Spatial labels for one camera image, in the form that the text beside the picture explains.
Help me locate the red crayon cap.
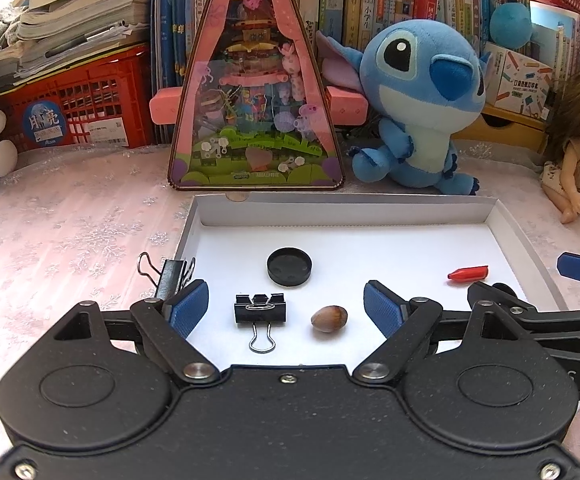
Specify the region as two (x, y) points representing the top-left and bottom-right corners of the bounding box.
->
(447, 266), (488, 283)

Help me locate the brown acorn nut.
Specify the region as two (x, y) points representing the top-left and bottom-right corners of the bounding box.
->
(311, 306), (348, 334)

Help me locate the black binder clip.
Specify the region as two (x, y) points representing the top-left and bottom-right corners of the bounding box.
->
(136, 252), (196, 301)
(234, 292), (287, 354)

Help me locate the black binder clip on tray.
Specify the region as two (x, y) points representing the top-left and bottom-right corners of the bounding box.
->
(136, 252), (196, 301)

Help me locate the brown-haired baby doll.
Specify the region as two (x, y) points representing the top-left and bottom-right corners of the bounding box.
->
(540, 72), (580, 224)

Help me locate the white cardboard box tray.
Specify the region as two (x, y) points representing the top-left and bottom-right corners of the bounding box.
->
(177, 192), (566, 368)

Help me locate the black round lid in tray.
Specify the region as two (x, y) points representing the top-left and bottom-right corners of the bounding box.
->
(266, 247), (313, 287)

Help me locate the yellow wooden drawer shelf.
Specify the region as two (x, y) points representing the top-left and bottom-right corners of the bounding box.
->
(453, 104), (546, 154)

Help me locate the pink triangular toy house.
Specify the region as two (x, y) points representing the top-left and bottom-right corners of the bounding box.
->
(168, 0), (344, 190)

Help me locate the red plastic crate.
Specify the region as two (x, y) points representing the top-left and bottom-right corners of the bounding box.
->
(0, 44), (154, 153)

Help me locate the blue Stitch plush toy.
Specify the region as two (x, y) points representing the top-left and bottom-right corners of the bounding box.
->
(316, 20), (488, 195)

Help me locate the large blue plush toy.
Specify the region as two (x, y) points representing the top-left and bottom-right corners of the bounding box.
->
(488, 0), (532, 50)

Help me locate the stack of papers and books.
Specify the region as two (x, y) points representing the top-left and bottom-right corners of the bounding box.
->
(0, 0), (150, 91)

